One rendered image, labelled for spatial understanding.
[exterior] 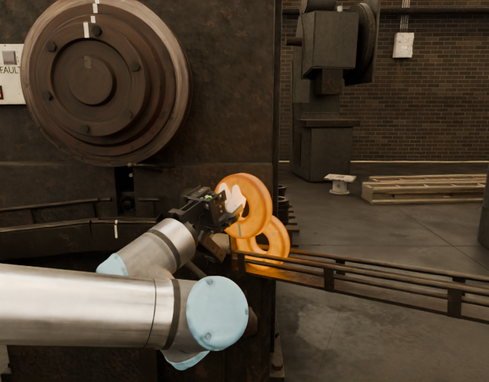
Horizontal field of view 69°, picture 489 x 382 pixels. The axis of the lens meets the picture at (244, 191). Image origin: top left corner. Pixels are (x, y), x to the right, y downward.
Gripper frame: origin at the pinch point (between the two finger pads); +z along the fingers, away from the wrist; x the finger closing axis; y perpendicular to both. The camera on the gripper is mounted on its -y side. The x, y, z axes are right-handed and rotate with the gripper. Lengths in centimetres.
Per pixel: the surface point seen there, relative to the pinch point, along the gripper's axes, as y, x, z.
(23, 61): 36, 62, -7
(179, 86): 23.2, 27.2, 14.7
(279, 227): -10.8, -5.2, 6.3
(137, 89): 25.4, 29.8, 2.7
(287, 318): -103, 30, 53
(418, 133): -223, 95, 671
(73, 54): 36, 44, -3
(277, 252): -16.6, -5.2, 3.8
